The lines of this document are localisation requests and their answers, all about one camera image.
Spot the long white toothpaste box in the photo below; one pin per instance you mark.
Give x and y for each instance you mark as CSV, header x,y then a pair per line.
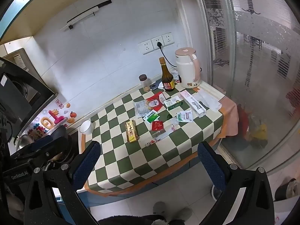
x,y
194,104

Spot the clear plastic wrapper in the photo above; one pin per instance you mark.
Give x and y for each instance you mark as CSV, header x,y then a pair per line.
x,y
162,136

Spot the black range hood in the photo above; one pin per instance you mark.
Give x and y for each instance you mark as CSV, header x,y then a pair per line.
x,y
14,98

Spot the dark fuzzy slipper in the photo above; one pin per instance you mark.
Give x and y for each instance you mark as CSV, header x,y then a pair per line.
x,y
287,188

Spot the green white medicine box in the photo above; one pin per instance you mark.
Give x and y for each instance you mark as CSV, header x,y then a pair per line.
x,y
174,103

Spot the small red white scrap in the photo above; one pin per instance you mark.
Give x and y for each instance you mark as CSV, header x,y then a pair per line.
x,y
150,143

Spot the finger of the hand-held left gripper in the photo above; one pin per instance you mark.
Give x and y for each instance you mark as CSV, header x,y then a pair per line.
x,y
49,143

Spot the small white sachet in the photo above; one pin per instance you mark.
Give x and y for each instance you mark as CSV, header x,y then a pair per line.
x,y
162,98

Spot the white pink electric kettle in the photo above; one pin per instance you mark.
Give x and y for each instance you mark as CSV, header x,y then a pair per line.
x,y
185,70

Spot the green white sachet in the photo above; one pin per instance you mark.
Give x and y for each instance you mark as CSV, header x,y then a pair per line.
x,y
151,116
185,116

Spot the grey slipper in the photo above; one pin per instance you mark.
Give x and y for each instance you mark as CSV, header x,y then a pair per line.
x,y
161,209
185,212

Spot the black wok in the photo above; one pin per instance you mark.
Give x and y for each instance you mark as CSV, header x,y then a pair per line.
x,y
66,133

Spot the red yellow bundle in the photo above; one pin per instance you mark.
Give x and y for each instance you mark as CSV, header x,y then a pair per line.
x,y
254,129

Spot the small pink white wrapper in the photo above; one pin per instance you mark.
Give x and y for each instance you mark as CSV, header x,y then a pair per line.
x,y
173,128

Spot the colourful wall stickers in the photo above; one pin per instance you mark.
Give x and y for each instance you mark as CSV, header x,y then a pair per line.
x,y
55,119

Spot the green white checkered tablecloth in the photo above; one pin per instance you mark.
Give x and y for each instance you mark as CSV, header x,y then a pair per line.
x,y
131,159

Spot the metal pot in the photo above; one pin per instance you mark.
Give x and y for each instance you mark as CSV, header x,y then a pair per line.
x,y
23,141

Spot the yellow brown small box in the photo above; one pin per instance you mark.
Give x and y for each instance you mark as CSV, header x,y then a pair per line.
x,y
131,131

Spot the black wall rail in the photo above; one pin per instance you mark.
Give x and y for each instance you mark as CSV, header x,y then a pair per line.
x,y
86,13

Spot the clear printed plastic bag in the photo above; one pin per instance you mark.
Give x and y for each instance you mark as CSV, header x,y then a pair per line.
x,y
140,109

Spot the frosted glass sliding door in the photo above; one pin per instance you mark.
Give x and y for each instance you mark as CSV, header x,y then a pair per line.
x,y
257,75

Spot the black silver packet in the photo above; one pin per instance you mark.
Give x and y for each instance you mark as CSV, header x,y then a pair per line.
x,y
155,85

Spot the red white packet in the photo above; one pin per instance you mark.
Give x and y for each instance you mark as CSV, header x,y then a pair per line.
x,y
154,103

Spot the white plastic bag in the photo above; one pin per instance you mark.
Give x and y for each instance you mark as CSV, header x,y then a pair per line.
x,y
286,212

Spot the white wall socket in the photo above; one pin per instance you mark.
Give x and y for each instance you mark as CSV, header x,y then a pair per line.
x,y
145,47
168,39
157,41

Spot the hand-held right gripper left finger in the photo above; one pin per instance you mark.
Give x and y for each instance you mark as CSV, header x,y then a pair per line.
x,y
87,166

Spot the grey metal box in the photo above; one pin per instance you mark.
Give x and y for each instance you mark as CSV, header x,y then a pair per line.
x,y
20,59

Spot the blue cabinet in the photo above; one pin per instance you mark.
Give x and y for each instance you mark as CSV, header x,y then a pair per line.
x,y
168,176

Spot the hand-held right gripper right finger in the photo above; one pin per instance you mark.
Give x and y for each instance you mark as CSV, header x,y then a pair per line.
x,y
211,167

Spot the beige wall cabinet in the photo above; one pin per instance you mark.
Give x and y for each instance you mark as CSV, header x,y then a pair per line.
x,y
46,4

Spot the dark glass sauce bottle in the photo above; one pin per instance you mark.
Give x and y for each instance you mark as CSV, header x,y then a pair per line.
x,y
167,80

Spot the small red sachet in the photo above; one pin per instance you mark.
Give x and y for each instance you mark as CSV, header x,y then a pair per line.
x,y
157,125

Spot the white cup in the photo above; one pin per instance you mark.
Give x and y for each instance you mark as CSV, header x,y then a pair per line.
x,y
86,127

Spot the clear spice jar brown lid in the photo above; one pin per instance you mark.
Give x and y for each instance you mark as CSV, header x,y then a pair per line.
x,y
144,84

